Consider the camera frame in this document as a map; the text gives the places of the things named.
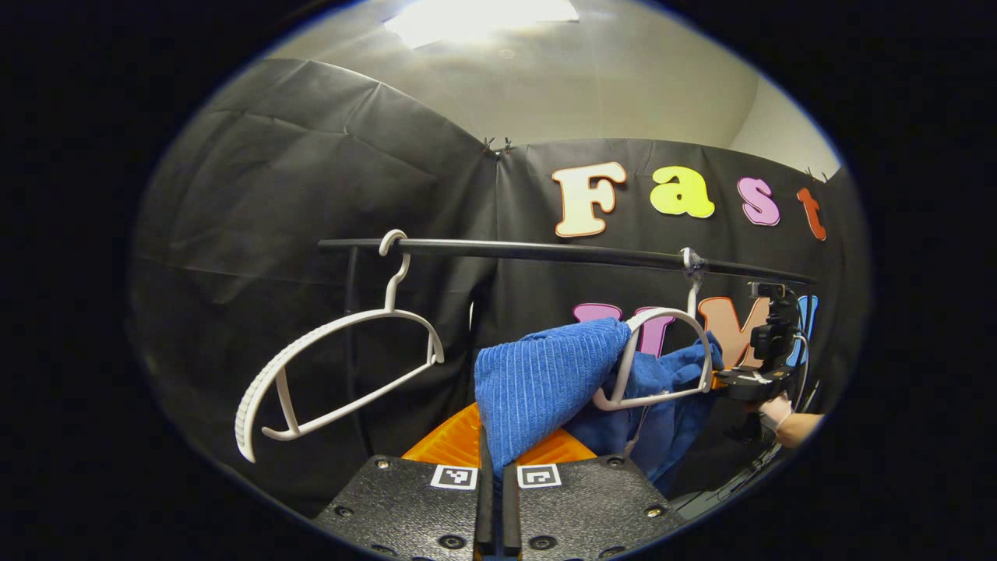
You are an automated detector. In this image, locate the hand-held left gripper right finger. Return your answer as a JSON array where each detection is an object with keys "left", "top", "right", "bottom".
[{"left": 502, "top": 427, "right": 686, "bottom": 561}]

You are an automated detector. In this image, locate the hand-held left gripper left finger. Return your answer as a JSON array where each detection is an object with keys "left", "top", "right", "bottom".
[{"left": 312, "top": 401, "right": 496, "bottom": 561}]

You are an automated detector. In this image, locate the blue ribbed garment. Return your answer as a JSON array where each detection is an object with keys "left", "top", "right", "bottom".
[{"left": 474, "top": 317, "right": 725, "bottom": 499}]

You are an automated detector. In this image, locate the white hanger with taped hook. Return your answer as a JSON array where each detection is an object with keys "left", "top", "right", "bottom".
[{"left": 592, "top": 248, "right": 715, "bottom": 412}]

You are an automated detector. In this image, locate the white plastic hanger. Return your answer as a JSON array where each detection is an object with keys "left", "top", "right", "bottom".
[{"left": 234, "top": 228, "right": 446, "bottom": 464}]

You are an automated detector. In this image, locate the black clothes rack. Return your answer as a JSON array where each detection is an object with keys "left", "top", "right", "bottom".
[{"left": 318, "top": 238, "right": 819, "bottom": 460}]

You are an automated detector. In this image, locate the black backdrop cloth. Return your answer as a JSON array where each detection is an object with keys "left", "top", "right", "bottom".
[{"left": 129, "top": 58, "right": 869, "bottom": 519}]

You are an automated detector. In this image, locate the ceiling light panel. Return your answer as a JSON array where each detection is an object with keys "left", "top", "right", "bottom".
[{"left": 384, "top": 0, "right": 581, "bottom": 49}]

